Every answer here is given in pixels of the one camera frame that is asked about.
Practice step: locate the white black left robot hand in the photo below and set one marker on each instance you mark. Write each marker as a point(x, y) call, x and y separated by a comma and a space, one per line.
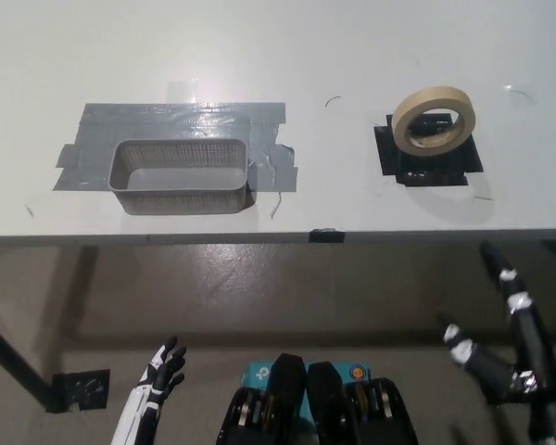
point(160, 371)

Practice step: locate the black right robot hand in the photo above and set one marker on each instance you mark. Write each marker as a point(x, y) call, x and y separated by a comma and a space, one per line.
point(530, 334)

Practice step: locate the beige masking tape roll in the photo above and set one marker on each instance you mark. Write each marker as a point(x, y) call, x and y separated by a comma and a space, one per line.
point(431, 149)

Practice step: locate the black robot torso teal top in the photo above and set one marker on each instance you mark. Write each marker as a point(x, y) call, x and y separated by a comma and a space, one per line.
point(287, 394)

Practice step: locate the small grey mesh container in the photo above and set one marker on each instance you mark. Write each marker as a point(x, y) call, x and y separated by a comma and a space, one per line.
point(180, 198)

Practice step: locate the black tape square patch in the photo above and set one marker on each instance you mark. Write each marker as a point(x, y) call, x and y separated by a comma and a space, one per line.
point(445, 174)

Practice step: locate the black metal table leg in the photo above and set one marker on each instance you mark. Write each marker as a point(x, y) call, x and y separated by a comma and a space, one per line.
point(14, 361)

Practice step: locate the grey duct tape patch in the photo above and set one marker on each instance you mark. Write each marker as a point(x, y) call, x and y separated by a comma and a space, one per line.
point(167, 118)

